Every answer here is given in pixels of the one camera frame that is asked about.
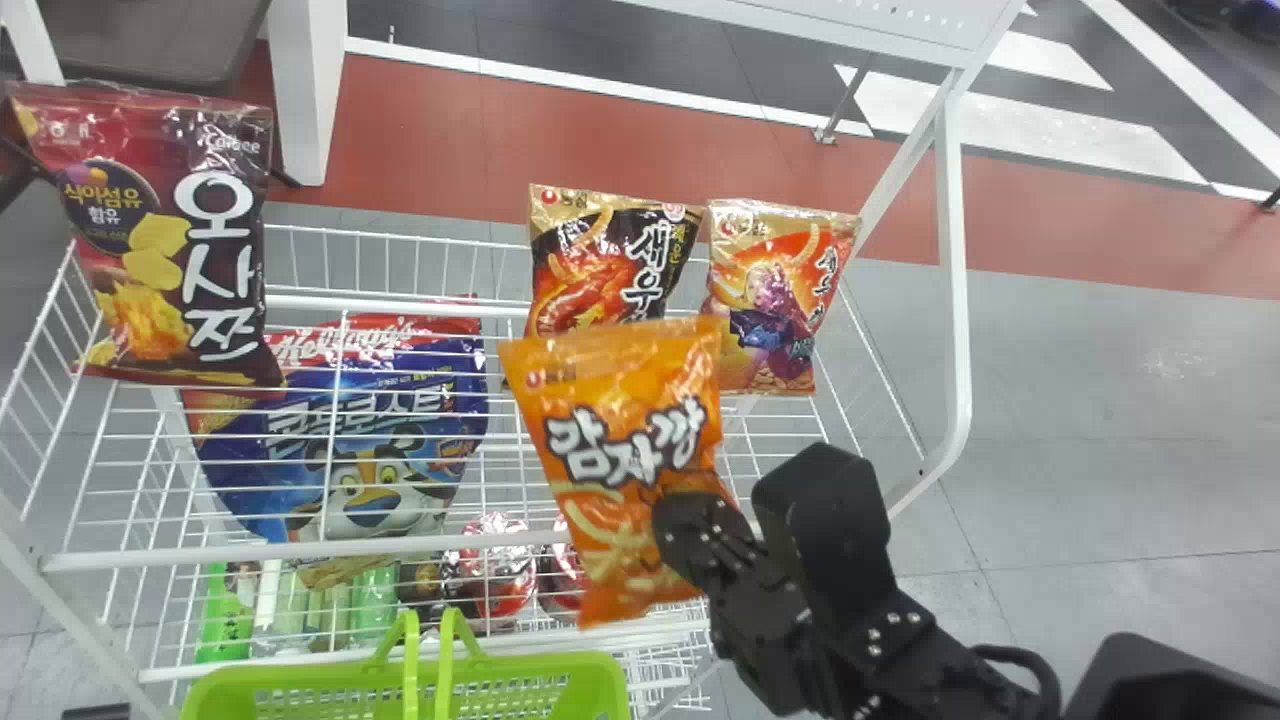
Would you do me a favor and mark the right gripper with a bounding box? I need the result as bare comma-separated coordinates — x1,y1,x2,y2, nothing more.
652,489,883,720

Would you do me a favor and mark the orange snack packet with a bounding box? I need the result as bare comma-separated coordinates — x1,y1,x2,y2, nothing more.
497,316,738,630

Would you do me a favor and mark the red noodle cup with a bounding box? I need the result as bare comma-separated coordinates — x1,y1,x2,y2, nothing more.
443,513,538,633
538,518,587,614

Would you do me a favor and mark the green basket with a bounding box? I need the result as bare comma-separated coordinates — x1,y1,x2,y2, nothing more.
179,607,632,720

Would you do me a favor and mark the gold snack packet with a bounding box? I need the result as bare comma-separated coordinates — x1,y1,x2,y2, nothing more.
700,198,862,397

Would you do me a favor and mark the black and red snack packet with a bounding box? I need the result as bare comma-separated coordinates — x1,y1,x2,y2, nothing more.
524,184,706,339

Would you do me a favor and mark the green bottle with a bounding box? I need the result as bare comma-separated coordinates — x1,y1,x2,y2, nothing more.
348,563,402,642
194,561,258,664

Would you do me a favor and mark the blue cereal bag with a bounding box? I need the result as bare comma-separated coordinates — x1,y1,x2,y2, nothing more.
183,312,491,589

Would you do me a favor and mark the dark red snack packet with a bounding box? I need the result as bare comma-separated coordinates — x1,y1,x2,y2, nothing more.
5,80,288,392

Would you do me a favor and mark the black cable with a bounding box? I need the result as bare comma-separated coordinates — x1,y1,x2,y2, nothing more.
972,644,1063,720

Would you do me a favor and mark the white wire rack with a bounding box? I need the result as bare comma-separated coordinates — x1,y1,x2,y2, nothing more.
0,0,1027,720

